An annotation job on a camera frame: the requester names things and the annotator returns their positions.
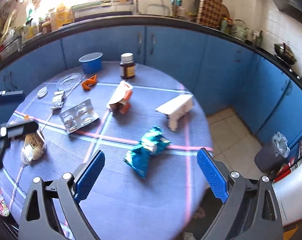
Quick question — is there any tan paper packet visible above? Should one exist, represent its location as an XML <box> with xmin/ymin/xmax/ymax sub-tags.
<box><xmin>20</xmin><ymin>130</ymin><xmax>47</xmax><ymax>165</ymax></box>

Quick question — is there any clear plastic round lid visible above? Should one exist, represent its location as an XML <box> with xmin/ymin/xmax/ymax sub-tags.
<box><xmin>57</xmin><ymin>73</ymin><xmax>82</xmax><ymax>92</ymax></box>

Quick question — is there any white round bottle cap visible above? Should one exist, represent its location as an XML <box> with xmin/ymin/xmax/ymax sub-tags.
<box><xmin>37</xmin><ymin>87</ymin><xmax>47</xmax><ymax>98</ymax></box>

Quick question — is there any yellow detergent bottle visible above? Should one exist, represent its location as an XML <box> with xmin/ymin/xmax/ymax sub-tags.
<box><xmin>50</xmin><ymin>3</ymin><xmax>74</xmax><ymax>31</ymax></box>

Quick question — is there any blue checked tablecloth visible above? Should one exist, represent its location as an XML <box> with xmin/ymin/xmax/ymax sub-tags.
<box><xmin>0</xmin><ymin>62</ymin><xmax>213</xmax><ymax>239</ymax></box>

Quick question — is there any black wok with lid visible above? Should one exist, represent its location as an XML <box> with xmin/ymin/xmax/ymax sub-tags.
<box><xmin>274</xmin><ymin>42</ymin><xmax>297</xmax><ymax>66</ymax></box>

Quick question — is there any white paper carton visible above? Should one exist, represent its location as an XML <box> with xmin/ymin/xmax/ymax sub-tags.
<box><xmin>155</xmin><ymin>94</ymin><xmax>193</xmax><ymax>132</ymax></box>

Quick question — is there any checkered cutting board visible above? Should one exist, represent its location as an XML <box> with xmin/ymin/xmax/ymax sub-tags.
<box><xmin>196</xmin><ymin>0</ymin><xmax>222</xmax><ymax>29</ymax></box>

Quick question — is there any grey trash bin with bag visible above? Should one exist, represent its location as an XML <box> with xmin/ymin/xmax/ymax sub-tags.
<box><xmin>254</xmin><ymin>132</ymin><xmax>290</xmax><ymax>173</ymax></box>

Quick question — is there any green kettle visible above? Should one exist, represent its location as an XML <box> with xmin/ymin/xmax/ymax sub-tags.
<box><xmin>231</xmin><ymin>19</ymin><xmax>248</xmax><ymax>40</ymax></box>

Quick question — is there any orange yellow snack wrapper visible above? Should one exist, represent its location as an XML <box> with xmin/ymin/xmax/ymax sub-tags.
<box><xmin>107</xmin><ymin>80</ymin><xmax>133</xmax><ymax>114</ymax></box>

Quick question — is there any teal wrapper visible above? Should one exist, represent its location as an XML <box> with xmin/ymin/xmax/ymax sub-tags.
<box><xmin>124</xmin><ymin>126</ymin><xmax>171</xmax><ymax>179</ymax></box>

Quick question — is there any blue plastic cup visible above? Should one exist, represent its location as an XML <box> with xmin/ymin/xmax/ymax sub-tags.
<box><xmin>78</xmin><ymin>52</ymin><xmax>103</xmax><ymax>74</ymax></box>

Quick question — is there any silver blister pill pack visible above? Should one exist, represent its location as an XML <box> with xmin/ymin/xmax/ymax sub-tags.
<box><xmin>59</xmin><ymin>99</ymin><xmax>99</xmax><ymax>134</ymax></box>

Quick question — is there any white cylindrical appliance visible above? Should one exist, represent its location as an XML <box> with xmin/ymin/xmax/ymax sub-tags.
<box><xmin>272</xmin><ymin>164</ymin><xmax>302</xmax><ymax>226</ymax></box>

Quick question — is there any brown medicine bottle white cap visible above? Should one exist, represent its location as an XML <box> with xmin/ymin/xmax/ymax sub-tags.
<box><xmin>120</xmin><ymin>53</ymin><xmax>135</xmax><ymax>80</ymax></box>

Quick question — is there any small white medicine box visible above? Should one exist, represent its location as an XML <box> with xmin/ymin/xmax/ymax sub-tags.
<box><xmin>50</xmin><ymin>90</ymin><xmax>65</xmax><ymax>111</ymax></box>

